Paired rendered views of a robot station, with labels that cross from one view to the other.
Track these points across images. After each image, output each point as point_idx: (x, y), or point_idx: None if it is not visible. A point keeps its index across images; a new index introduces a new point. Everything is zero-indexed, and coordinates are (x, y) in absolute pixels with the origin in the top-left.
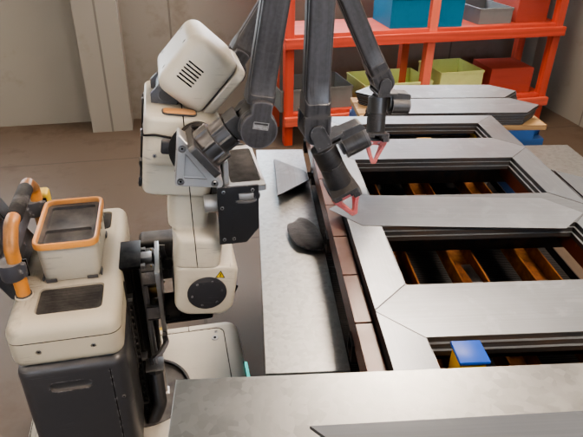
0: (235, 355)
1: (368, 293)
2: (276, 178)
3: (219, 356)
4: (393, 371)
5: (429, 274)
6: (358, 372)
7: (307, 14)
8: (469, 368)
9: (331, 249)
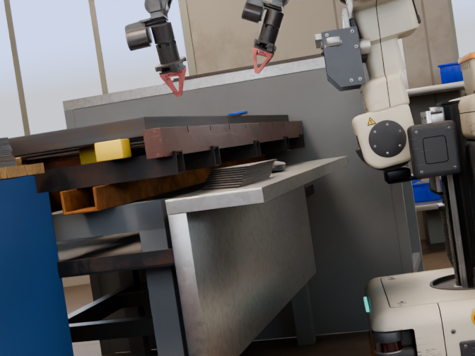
0: (377, 300)
1: (264, 119)
2: (264, 162)
3: (397, 297)
4: (299, 61)
5: (138, 234)
6: (312, 58)
7: None
8: (269, 66)
9: (261, 138)
